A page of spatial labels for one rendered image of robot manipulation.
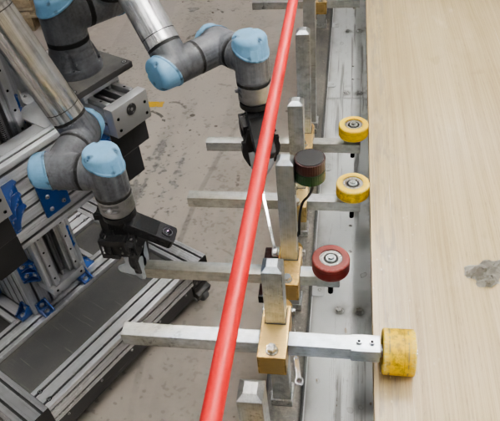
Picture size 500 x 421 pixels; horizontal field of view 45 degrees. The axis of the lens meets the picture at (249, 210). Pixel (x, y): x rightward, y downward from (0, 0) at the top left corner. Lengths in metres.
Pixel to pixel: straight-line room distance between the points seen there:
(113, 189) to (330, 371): 0.65
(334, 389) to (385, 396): 0.34
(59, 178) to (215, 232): 1.53
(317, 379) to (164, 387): 0.89
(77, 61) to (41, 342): 0.97
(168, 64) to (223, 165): 1.81
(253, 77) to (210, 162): 1.81
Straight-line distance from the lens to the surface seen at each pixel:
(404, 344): 1.06
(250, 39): 1.26
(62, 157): 1.23
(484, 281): 1.27
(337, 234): 1.74
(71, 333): 2.18
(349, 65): 2.54
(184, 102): 3.59
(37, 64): 1.26
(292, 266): 1.31
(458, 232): 1.37
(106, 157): 1.16
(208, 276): 1.34
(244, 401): 0.82
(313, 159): 1.15
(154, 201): 2.90
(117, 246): 1.31
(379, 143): 1.60
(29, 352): 2.19
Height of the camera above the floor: 1.83
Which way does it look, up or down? 42 degrees down
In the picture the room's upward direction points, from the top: 6 degrees counter-clockwise
